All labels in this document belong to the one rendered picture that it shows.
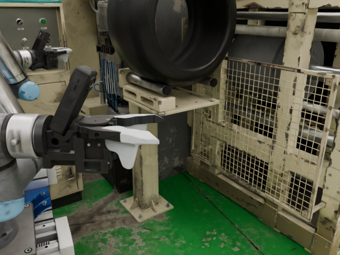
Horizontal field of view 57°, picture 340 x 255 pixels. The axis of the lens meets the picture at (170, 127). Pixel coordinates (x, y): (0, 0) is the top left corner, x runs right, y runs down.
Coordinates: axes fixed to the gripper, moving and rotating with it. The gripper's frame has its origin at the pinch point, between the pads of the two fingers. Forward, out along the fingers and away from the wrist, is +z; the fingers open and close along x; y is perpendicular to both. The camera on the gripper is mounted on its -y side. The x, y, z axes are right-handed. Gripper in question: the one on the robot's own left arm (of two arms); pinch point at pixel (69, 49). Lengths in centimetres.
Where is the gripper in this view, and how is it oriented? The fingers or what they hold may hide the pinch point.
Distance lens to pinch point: 157.7
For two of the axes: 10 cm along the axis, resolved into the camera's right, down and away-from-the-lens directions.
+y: -1.1, 8.9, 4.4
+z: 6.4, -2.7, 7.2
